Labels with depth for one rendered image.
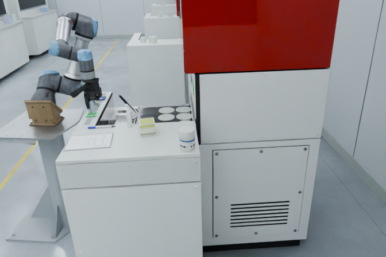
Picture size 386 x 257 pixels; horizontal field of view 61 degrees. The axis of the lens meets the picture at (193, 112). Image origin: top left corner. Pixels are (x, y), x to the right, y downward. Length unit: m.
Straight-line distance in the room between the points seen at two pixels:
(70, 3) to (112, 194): 8.83
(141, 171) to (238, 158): 0.63
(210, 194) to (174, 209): 0.45
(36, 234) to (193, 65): 1.71
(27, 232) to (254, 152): 1.72
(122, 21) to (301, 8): 8.44
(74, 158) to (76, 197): 0.19
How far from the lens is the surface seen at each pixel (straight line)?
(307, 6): 1.70
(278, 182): 2.03
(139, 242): 1.73
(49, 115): 2.23
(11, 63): 7.02
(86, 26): 2.22
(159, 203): 1.57
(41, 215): 2.82
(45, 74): 2.30
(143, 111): 2.07
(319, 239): 2.53
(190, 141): 1.42
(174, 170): 1.46
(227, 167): 1.89
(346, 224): 2.71
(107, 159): 1.46
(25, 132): 2.24
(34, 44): 8.20
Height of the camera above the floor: 1.69
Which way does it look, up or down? 23 degrees down
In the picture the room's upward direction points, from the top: 2 degrees counter-clockwise
